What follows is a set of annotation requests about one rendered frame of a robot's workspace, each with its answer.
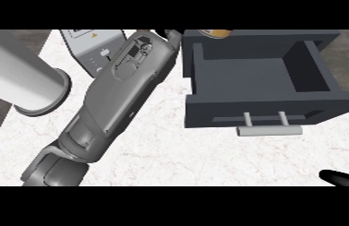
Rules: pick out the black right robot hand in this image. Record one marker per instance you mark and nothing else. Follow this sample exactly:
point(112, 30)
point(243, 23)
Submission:
point(337, 177)

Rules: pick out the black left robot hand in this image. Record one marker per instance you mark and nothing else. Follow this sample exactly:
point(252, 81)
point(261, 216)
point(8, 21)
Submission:
point(174, 35)

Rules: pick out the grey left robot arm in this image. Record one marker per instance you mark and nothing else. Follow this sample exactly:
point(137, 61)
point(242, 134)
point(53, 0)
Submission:
point(113, 97)

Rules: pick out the orange can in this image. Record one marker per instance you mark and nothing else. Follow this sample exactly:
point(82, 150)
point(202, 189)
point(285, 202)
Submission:
point(217, 33)

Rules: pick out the dark grey drawer box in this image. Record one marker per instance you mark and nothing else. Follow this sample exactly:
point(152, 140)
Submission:
point(246, 77)

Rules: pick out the dark grey drawer front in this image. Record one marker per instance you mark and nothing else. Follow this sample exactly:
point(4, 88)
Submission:
point(209, 111)

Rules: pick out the pale grey appliance box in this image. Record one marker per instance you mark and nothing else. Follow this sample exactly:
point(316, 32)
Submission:
point(90, 48)

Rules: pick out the dark grey cabinet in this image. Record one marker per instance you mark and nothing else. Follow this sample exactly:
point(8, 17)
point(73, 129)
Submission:
point(264, 36)

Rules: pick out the white cylindrical appliance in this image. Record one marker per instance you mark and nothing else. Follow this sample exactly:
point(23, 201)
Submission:
point(27, 79)

